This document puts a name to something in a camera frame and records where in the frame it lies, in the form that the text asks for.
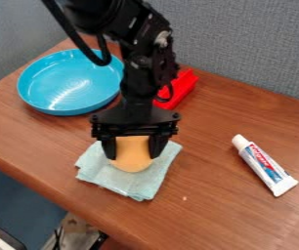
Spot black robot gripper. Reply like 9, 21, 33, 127
91, 101, 181, 160

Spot yellow egg-shaped ball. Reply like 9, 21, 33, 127
111, 136, 152, 173

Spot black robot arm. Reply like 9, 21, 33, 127
45, 0, 180, 159

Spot blue plastic plate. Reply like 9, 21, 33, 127
17, 49, 124, 116

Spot light green folded cloth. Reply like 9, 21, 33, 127
76, 141, 183, 201

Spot red plastic block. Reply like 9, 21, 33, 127
153, 69, 200, 109

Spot grey object under table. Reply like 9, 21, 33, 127
41, 213, 108, 250

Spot white toothpaste tube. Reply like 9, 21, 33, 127
232, 134, 299, 197

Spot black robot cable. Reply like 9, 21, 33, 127
40, 0, 112, 67

